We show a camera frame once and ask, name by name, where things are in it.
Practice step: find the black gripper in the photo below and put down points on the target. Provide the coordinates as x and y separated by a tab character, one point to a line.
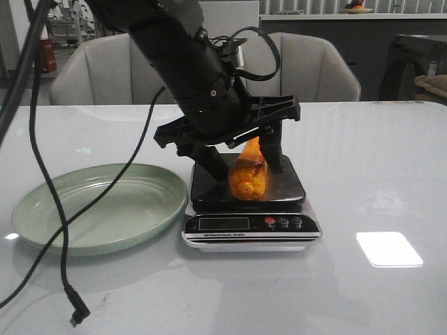
230	116

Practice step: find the orange corn cob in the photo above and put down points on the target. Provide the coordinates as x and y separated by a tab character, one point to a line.
248	178

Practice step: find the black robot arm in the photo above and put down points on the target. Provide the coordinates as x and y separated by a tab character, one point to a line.
204	82

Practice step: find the black electronic kitchen scale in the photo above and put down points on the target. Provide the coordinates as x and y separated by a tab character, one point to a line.
283	220

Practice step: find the right grey upholstered chair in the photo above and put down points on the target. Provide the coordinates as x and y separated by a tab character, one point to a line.
311	69

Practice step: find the grey upholstered chair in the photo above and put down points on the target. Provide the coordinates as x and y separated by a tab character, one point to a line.
106	71
311	69

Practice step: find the light green plate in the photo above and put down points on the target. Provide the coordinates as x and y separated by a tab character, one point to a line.
108	217

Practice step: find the white cabinet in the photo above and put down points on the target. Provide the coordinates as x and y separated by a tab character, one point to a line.
224	18

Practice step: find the left grey upholstered chair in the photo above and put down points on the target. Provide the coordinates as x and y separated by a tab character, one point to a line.
106	71

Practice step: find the dark grey counter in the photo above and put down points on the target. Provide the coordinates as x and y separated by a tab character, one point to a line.
362	39

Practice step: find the fruit plate on counter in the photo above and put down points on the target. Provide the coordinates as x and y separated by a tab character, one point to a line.
356	7

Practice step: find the dark appliance at right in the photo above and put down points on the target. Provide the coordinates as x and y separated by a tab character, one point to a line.
410	56

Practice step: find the red trash bin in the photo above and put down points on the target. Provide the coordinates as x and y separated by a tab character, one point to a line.
48	62

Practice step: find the tan cushion at right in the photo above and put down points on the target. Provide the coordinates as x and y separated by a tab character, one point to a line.
431	88

